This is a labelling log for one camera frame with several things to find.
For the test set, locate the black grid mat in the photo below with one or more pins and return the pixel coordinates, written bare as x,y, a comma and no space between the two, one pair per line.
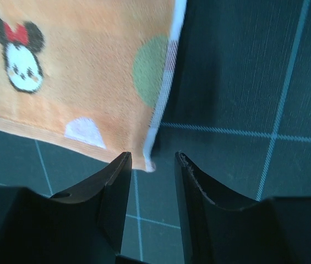
239,108

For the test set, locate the orange polka dot towel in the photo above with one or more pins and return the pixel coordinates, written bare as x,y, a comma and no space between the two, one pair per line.
91,76

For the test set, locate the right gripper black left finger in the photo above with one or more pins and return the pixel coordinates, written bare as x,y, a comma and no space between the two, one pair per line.
81,224

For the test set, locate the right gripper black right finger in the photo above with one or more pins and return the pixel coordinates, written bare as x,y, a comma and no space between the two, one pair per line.
219,225

